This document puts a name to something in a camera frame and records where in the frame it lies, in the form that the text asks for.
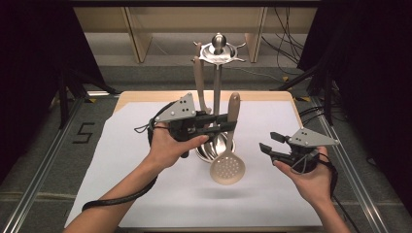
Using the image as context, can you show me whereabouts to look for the thick black gripper cable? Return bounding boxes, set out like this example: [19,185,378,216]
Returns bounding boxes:
[81,100,178,214]
[319,152,362,233]

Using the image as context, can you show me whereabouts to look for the steel utensil stand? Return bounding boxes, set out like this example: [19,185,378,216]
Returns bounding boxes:
[191,32,247,165]

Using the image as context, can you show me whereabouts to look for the person's left hand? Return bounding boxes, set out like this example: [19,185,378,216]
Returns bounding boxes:
[147,122,210,171]

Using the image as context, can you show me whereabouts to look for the beige perforated skimmer spoon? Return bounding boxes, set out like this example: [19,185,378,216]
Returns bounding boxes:
[209,91,247,186]

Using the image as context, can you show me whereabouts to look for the white table cloth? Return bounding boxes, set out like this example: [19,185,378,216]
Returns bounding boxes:
[63,100,326,229]

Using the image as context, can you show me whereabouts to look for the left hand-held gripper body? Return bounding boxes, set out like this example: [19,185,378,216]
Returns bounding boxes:
[154,92,202,159]

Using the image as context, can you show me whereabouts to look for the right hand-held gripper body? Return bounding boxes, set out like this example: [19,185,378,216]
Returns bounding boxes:
[287,126,340,175]

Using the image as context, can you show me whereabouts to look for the black floor cables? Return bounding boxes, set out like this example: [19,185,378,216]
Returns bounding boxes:
[298,104,345,126]

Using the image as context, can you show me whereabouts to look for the light wooden shelf unit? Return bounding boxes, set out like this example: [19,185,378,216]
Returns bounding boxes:
[73,6,319,64]

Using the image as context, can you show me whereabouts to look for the beige slotted spatula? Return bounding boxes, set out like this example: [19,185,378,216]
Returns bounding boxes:
[192,55,209,116]

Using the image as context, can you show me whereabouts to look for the thin white floor cable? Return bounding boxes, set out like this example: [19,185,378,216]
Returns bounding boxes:
[231,65,284,83]

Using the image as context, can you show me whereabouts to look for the black stand legs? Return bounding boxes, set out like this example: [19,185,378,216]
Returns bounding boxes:
[57,66,119,131]
[272,61,339,128]

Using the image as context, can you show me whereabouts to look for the person's right hand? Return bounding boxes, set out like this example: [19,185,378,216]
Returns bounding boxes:
[272,146,335,205]

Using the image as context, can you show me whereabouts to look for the bundle of black cables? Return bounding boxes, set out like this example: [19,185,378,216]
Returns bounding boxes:
[260,7,309,76]

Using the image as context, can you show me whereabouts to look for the black curtain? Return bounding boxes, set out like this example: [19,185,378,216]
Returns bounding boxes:
[0,0,110,183]
[296,0,412,213]

